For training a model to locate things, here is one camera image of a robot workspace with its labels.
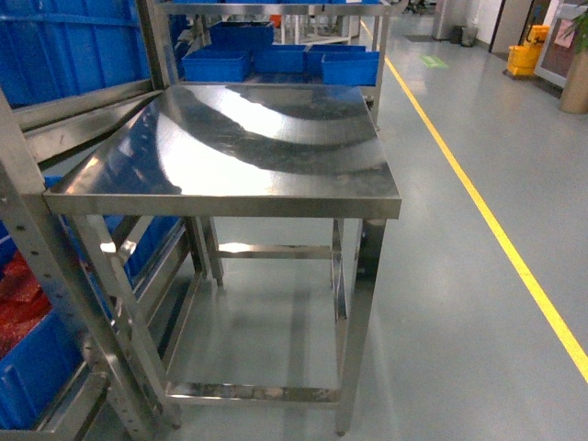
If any blue plastic bin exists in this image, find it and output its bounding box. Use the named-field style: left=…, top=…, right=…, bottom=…
left=253, top=45, right=306, bottom=74
left=322, top=51, right=379, bottom=86
left=182, top=49, right=252, bottom=83

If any stainless steel table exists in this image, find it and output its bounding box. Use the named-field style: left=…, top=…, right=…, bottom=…
left=44, top=84, right=401, bottom=435

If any yellow mop bucket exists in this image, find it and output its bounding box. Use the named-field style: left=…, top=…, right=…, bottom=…
left=507, top=25, right=550, bottom=77

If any red bubble wrap pile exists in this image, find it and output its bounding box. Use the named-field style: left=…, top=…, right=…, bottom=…
left=1, top=252, right=51, bottom=357

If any tall planter pot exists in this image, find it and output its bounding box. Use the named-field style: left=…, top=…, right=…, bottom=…
left=558, top=8, right=588, bottom=116

